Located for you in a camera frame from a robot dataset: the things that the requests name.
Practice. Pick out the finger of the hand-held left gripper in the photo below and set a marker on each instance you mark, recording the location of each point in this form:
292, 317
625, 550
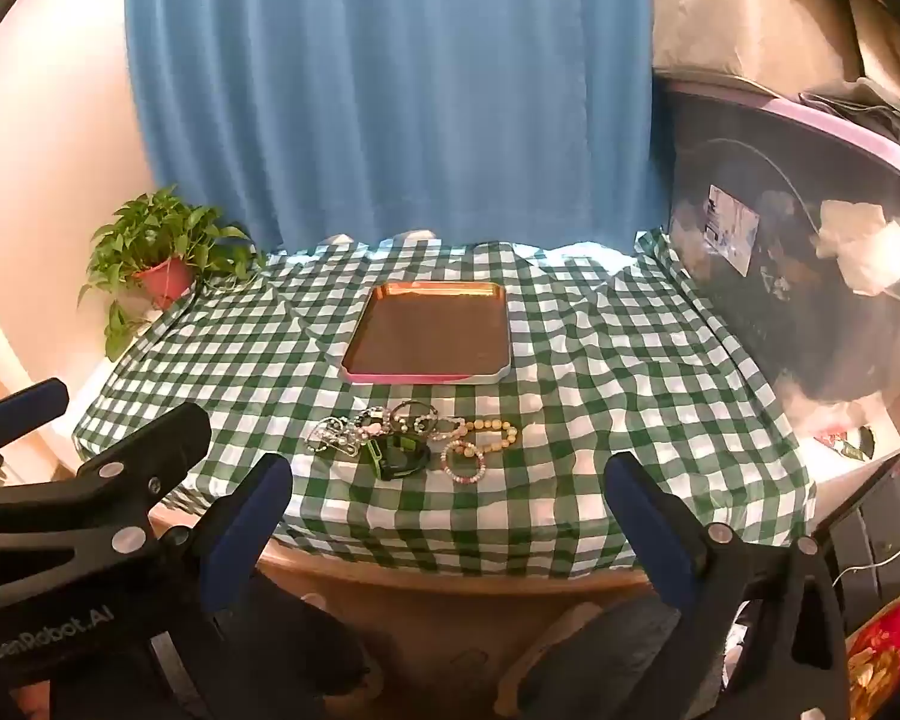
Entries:
131, 457
22, 403

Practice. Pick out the white paper label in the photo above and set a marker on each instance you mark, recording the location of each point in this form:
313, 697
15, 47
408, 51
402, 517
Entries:
731, 229

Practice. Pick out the red patterned cloth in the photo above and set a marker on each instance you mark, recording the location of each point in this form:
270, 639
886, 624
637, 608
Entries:
885, 660

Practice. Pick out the copper rectangular tray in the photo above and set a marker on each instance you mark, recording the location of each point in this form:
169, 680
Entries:
424, 334

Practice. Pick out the gold bangle pink charm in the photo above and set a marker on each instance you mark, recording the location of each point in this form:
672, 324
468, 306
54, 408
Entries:
370, 426

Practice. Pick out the white crumpled cloth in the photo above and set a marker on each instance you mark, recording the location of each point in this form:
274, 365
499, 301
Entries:
866, 247

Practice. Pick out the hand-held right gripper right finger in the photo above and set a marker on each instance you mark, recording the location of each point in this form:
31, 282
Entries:
643, 521

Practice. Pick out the grey fabric bag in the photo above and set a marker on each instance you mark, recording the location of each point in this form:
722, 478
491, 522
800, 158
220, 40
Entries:
750, 7

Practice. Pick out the potted green plant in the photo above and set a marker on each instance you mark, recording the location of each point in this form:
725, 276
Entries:
161, 247

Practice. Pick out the clear storage bin purple lid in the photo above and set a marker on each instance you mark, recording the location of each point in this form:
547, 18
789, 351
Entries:
780, 330

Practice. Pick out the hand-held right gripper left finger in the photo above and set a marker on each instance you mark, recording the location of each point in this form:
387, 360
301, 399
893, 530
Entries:
249, 514

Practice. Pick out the blue curtain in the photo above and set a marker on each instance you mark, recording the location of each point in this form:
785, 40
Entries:
390, 90

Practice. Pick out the green checkered tablecloth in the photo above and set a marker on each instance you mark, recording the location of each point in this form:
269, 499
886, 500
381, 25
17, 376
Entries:
570, 405

